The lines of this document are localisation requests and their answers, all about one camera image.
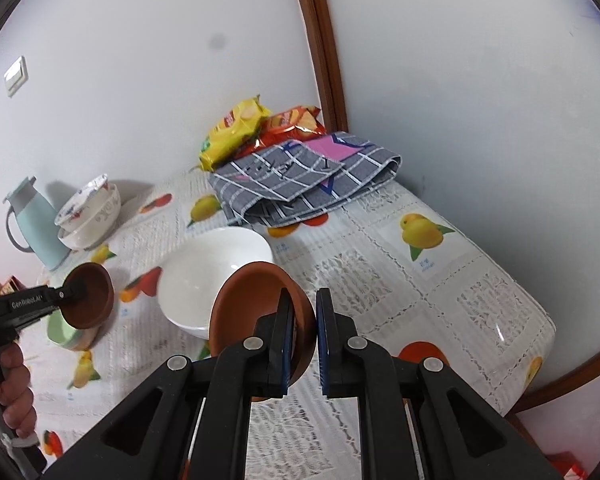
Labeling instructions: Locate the brown wooden skirting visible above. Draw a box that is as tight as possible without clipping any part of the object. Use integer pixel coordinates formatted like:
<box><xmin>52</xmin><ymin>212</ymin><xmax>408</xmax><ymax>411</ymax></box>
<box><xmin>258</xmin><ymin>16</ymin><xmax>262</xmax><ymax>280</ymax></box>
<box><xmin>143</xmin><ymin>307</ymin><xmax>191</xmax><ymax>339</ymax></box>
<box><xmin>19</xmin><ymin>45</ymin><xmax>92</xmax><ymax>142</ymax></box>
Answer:
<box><xmin>502</xmin><ymin>310</ymin><xmax>600</xmax><ymax>416</ymax></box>

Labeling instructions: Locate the green square plate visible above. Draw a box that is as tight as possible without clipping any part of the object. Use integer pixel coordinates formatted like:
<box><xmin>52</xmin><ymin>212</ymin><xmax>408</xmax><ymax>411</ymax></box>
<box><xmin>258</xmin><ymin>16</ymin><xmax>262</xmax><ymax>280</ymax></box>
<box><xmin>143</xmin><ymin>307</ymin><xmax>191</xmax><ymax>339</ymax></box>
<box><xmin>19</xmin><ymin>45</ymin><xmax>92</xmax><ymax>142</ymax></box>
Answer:
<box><xmin>46</xmin><ymin>310</ymin><xmax>112</xmax><ymax>352</ymax></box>

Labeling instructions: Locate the person's left hand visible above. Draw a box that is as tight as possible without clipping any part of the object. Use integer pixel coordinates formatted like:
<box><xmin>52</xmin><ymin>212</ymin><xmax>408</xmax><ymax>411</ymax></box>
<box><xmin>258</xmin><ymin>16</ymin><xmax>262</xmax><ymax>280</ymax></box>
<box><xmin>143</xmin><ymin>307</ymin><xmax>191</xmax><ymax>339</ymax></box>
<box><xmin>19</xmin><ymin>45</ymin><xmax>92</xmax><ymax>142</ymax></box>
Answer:
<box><xmin>0</xmin><ymin>345</ymin><xmax>38</xmax><ymax>442</ymax></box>

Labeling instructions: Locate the white light switch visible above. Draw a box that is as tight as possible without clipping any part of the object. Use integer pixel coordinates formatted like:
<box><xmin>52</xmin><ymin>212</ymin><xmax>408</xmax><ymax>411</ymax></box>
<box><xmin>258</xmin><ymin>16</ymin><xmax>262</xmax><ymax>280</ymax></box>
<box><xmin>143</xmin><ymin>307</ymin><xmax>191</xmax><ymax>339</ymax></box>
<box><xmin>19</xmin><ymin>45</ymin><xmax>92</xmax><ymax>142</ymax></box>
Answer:
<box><xmin>3</xmin><ymin>56</ymin><xmax>29</xmax><ymax>98</ymax></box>

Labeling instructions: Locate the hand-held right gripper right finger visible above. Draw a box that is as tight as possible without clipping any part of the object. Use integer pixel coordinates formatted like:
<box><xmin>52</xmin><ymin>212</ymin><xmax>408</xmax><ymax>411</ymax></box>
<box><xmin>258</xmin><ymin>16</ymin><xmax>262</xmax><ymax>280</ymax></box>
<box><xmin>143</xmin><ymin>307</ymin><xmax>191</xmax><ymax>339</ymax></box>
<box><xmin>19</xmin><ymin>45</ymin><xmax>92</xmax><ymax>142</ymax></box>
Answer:
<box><xmin>315</xmin><ymin>287</ymin><xmax>566</xmax><ymax>480</ymax></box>

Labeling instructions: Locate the small brown bowl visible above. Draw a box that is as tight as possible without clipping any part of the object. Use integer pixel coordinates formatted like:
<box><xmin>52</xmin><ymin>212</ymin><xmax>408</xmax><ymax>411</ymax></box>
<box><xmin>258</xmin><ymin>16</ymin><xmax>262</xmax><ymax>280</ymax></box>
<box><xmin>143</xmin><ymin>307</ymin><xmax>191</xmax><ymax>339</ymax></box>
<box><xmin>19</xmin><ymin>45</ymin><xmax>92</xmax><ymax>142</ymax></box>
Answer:
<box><xmin>207</xmin><ymin>261</ymin><xmax>317</xmax><ymax>402</ymax></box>
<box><xmin>60</xmin><ymin>262</ymin><xmax>116</xmax><ymax>330</ymax></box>

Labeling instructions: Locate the red packet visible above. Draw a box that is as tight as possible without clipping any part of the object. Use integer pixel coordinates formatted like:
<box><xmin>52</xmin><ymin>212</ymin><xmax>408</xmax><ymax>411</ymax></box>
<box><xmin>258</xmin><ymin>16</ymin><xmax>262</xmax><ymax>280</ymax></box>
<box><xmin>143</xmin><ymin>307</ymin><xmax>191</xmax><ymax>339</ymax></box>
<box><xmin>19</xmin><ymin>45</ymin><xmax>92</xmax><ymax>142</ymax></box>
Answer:
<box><xmin>545</xmin><ymin>452</ymin><xmax>588</xmax><ymax>480</ymax></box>

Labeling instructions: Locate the white patterned-base bowl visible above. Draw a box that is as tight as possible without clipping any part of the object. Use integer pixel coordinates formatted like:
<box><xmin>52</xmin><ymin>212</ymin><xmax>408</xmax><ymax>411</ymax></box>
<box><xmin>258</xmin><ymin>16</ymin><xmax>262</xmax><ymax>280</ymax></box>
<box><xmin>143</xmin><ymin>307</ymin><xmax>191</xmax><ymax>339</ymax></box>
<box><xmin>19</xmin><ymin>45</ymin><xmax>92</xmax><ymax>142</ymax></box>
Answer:
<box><xmin>157</xmin><ymin>226</ymin><xmax>274</xmax><ymax>341</ymax></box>

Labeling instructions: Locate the grey checked cloth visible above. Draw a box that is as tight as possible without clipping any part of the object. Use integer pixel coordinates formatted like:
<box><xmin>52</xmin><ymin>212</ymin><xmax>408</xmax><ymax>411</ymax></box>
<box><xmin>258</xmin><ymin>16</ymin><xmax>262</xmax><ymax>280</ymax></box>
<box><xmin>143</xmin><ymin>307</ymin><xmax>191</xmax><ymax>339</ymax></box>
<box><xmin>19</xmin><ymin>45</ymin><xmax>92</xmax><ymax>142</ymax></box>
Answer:
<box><xmin>207</xmin><ymin>131</ymin><xmax>402</xmax><ymax>227</ymax></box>

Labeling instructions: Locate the orange snack bag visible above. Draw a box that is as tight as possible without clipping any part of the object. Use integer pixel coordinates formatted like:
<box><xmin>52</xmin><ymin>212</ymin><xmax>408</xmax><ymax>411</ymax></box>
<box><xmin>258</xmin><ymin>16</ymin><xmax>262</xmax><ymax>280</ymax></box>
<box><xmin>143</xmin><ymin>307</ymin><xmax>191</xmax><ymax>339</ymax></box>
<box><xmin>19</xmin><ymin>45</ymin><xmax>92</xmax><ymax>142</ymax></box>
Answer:
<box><xmin>237</xmin><ymin>105</ymin><xmax>327</xmax><ymax>158</ymax></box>

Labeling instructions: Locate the blue patterned ceramic bowl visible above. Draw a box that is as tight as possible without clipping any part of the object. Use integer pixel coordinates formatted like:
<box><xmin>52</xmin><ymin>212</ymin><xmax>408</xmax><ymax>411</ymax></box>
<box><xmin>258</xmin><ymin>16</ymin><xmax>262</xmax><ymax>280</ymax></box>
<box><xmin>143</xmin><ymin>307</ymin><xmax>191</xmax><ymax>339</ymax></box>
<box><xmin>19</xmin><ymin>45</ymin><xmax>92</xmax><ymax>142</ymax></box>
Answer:
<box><xmin>55</xmin><ymin>174</ymin><xmax>112</xmax><ymax>233</ymax></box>

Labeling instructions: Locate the fruit printed tablecloth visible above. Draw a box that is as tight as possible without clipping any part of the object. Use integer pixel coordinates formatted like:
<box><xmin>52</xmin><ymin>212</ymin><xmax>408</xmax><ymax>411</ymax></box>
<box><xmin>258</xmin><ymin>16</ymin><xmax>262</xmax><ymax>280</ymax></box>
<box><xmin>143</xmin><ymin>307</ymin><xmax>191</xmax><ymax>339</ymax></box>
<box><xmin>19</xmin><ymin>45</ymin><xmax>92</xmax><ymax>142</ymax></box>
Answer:
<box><xmin>27</xmin><ymin>165</ymin><xmax>557</xmax><ymax>480</ymax></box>

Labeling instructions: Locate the brown wooden door frame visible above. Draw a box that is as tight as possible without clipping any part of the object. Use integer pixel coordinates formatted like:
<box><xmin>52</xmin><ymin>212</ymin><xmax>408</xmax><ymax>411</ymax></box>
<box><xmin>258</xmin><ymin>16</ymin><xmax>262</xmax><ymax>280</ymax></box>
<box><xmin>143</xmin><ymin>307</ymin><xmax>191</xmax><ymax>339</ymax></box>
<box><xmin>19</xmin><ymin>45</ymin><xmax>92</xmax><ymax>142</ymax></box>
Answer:
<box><xmin>289</xmin><ymin>0</ymin><xmax>351</xmax><ymax>135</ymax></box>

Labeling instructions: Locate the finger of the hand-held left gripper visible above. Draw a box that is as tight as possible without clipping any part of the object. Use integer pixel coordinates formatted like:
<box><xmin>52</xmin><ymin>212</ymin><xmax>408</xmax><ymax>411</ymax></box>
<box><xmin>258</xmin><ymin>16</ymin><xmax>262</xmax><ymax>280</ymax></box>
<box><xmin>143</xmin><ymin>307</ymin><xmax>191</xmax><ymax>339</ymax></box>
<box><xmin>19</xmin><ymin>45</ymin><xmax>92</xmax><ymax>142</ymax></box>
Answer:
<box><xmin>50</xmin><ymin>280</ymin><xmax>88</xmax><ymax>313</ymax></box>

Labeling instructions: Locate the large white ceramic bowl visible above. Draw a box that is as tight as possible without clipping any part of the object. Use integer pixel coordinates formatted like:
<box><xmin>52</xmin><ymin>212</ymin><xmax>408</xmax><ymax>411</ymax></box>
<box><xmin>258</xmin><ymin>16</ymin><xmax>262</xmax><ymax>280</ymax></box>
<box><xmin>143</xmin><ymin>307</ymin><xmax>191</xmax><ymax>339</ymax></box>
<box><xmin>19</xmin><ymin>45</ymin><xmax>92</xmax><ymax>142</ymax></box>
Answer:
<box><xmin>57</xmin><ymin>183</ymin><xmax>122</xmax><ymax>252</ymax></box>

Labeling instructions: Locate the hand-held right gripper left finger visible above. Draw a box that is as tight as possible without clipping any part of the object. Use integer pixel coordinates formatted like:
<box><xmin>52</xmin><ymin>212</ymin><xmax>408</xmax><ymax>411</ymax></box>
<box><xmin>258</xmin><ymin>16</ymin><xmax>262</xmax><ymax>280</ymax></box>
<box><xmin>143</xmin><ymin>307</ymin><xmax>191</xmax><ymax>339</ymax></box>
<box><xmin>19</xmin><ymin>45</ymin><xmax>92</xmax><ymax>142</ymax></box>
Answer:
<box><xmin>40</xmin><ymin>287</ymin><xmax>297</xmax><ymax>480</ymax></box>

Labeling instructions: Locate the yellow snack bag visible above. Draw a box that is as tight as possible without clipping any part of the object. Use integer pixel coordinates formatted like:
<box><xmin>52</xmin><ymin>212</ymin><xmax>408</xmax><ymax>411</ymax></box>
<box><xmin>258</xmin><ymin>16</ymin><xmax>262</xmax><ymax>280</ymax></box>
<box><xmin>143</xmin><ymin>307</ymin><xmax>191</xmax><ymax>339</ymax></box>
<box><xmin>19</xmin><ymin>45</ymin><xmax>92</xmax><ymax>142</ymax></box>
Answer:
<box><xmin>198</xmin><ymin>96</ymin><xmax>272</xmax><ymax>172</ymax></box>

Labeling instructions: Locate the light blue thermos jug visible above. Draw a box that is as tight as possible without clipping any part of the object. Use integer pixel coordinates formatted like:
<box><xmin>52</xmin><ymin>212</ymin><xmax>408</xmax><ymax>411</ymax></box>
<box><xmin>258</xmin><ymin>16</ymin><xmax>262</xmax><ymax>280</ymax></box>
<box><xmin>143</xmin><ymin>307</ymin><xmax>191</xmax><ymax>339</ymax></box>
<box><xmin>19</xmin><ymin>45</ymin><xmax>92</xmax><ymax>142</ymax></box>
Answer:
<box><xmin>3</xmin><ymin>176</ymin><xmax>72</xmax><ymax>272</ymax></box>

